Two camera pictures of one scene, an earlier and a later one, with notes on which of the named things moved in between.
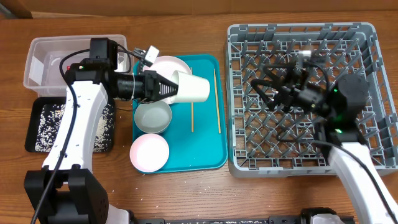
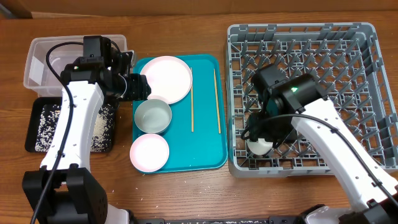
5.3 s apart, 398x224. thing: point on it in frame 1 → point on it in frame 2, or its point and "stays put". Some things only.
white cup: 191,88 → 260,147
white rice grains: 50,121 stays put
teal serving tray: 196,137 stays put
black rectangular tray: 43,119 stays put
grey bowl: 153,117 stays put
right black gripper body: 311,98 → 275,129
